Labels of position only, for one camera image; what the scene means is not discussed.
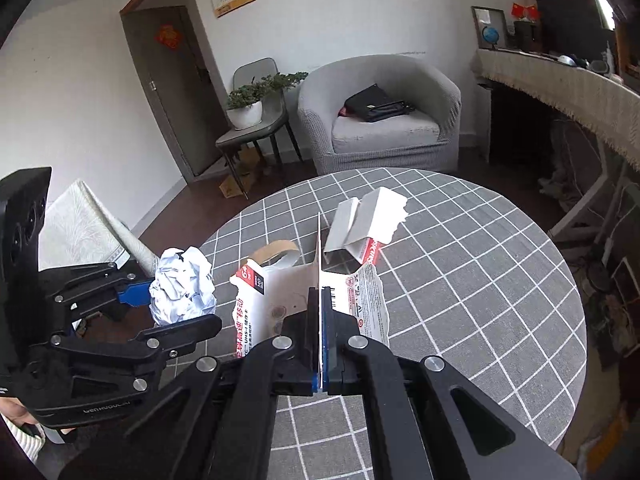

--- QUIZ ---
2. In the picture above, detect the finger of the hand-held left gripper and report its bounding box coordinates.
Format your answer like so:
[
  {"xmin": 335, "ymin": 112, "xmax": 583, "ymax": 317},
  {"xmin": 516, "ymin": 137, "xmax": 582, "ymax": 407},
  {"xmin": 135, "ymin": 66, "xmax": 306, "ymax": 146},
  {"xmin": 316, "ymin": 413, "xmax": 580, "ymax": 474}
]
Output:
[
  {"xmin": 42, "ymin": 261, "xmax": 152, "ymax": 318},
  {"xmin": 50, "ymin": 315, "xmax": 223, "ymax": 396}
]

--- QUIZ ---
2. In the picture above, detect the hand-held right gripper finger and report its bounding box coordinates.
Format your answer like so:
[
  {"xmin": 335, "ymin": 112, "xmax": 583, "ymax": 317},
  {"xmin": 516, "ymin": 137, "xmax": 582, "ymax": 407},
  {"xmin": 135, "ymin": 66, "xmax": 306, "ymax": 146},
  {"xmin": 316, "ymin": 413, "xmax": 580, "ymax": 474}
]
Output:
[
  {"xmin": 321, "ymin": 287, "xmax": 581, "ymax": 480},
  {"xmin": 57, "ymin": 287, "xmax": 321, "ymax": 480}
]

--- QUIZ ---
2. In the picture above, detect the white paper ball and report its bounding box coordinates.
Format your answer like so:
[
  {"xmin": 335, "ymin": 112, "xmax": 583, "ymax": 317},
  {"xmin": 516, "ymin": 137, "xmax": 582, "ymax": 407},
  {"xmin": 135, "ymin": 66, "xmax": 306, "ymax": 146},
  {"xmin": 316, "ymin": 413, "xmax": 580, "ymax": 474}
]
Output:
[{"xmin": 149, "ymin": 246, "xmax": 218, "ymax": 327}]

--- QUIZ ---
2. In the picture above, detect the torn white red-print package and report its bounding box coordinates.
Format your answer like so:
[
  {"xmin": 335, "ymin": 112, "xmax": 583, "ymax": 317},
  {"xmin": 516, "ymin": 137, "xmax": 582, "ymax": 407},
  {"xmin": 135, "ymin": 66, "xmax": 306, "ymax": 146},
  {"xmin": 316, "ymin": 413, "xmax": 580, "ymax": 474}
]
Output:
[{"xmin": 229, "ymin": 212, "xmax": 392, "ymax": 361}]

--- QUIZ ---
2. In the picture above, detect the person's left hand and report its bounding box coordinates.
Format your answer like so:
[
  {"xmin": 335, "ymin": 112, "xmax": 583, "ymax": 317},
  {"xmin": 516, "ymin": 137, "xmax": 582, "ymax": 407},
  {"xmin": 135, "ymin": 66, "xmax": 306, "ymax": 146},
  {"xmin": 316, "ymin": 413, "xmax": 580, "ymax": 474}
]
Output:
[{"xmin": 0, "ymin": 396, "xmax": 32, "ymax": 432}]

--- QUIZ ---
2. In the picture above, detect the pale green patterned tablecloth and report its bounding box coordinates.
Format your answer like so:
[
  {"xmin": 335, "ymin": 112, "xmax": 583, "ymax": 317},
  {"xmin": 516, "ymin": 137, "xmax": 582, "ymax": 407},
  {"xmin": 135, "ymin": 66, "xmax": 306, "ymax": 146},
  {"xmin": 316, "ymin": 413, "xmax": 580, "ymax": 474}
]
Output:
[{"xmin": 37, "ymin": 179, "xmax": 161, "ymax": 276}]

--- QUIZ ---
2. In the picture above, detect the large brown tape roll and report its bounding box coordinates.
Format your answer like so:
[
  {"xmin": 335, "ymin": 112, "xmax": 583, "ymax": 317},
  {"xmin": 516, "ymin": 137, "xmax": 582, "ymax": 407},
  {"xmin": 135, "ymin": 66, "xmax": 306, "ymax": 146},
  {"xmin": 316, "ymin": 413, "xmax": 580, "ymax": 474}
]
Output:
[{"xmin": 248, "ymin": 240, "xmax": 302, "ymax": 273}]

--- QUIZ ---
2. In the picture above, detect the flat cardboard box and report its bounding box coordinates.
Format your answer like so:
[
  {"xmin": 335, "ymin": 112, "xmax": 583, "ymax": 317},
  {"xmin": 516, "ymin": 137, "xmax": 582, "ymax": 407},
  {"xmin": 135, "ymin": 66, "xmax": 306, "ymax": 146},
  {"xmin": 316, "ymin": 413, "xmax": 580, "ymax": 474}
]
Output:
[{"xmin": 219, "ymin": 147, "xmax": 263, "ymax": 200}]

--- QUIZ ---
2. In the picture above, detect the folded white cardboard piece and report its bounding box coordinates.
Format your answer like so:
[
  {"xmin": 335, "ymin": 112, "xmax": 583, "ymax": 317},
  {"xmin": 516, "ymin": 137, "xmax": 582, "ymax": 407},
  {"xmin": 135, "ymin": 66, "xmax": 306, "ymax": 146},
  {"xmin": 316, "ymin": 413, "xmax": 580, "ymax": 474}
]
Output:
[{"xmin": 322, "ymin": 186, "xmax": 409, "ymax": 267}]

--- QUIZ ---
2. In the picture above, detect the grey checked tablecloth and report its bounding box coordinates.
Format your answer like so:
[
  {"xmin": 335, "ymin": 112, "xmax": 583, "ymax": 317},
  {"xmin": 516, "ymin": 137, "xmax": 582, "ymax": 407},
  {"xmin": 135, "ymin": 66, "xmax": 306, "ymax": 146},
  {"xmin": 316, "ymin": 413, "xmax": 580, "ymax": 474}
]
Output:
[{"xmin": 132, "ymin": 167, "xmax": 587, "ymax": 480}]

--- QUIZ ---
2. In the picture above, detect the grey dining chair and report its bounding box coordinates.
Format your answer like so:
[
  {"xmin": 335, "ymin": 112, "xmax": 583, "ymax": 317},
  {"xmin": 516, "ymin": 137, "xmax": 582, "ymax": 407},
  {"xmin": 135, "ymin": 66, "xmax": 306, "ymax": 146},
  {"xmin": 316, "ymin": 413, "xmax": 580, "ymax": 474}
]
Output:
[{"xmin": 216, "ymin": 57, "xmax": 303, "ymax": 198}]

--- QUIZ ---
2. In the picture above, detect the grey door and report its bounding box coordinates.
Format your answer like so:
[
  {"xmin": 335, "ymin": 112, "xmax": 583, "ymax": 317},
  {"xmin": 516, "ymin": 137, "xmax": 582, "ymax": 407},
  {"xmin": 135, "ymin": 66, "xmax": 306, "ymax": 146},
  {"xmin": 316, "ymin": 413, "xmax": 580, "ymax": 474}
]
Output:
[{"xmin": 120, "ymin": 6, "xmax": 231, "ymax": 183}]

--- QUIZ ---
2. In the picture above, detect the white plant pot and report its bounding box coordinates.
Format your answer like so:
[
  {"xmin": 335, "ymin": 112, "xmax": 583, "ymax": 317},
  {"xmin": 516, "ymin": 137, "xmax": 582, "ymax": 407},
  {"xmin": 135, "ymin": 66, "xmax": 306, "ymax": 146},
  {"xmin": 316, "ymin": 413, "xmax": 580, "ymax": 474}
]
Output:
[{"xmin": 226, "ymin": 100, "xmax": 264, "ymax": 131}]

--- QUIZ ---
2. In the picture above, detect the green potted plant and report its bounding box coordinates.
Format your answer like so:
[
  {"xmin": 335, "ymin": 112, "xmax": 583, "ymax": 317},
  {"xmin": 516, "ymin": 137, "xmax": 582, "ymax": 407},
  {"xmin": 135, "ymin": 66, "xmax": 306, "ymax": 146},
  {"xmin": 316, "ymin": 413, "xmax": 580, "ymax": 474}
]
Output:
[{"xmin": 226, "ymin": 71, "xmax": 309, "ymax": 110}]

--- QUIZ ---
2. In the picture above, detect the black handbag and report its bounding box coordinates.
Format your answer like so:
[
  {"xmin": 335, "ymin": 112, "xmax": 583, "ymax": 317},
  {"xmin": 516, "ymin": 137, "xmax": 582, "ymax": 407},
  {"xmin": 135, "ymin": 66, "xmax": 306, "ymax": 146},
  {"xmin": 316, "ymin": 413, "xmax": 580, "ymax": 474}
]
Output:
[{"xmin": 342, "ymin": 84, "xmax": 417, "ymax": 123}]

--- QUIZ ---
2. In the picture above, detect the red door decoration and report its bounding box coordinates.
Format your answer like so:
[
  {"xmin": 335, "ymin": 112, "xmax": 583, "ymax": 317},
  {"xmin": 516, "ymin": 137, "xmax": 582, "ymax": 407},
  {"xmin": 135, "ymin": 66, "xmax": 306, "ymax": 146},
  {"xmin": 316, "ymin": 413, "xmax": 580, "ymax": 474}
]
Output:
[{"xmin": 154, "ymin": 22, "xmax": 183, "ymax": 51}]

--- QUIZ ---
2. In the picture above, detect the grey armchair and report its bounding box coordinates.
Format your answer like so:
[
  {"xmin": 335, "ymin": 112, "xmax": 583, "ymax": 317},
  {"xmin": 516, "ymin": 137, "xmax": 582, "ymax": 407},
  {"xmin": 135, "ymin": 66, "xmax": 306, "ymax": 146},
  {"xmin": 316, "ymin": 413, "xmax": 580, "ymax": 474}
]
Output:
[{"xmin": 297, "ymin": 54, "xmax": 462, "ymax": 175}]

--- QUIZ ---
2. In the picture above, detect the beige fringed desk cloth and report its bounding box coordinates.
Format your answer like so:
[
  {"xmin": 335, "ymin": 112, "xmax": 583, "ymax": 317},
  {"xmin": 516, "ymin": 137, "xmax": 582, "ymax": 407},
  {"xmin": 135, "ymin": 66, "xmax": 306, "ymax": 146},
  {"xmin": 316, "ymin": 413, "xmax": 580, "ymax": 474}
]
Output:
[{"xmin": 472, "ymin": 49, "xmax": 640, "ymax": 171}]

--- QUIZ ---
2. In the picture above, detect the dark brown box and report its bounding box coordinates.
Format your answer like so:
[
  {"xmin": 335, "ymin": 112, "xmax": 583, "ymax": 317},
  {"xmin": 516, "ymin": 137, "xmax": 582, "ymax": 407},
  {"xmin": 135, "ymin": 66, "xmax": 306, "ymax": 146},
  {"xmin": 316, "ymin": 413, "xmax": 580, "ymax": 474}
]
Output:
[{"xmin": 514, "ymin": 20, "xmax": 543, "ymax": 52}]

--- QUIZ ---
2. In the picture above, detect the black monitor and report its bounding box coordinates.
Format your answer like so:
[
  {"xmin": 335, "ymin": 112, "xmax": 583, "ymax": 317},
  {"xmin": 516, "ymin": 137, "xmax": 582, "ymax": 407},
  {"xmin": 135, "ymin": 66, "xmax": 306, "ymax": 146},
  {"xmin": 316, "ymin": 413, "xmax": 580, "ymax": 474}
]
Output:
[{"xmin": 536, "ymin": 0, "xmax": 617, "ymax": 56}]

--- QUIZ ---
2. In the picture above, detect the picture frame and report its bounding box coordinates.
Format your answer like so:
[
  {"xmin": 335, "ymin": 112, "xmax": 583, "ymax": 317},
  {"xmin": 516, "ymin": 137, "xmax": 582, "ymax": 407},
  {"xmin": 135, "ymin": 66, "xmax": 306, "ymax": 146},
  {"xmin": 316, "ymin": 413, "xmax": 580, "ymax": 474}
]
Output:
[{"xmin": 471, "ymin": 6, "xmax": 508, "ymax": 51}]

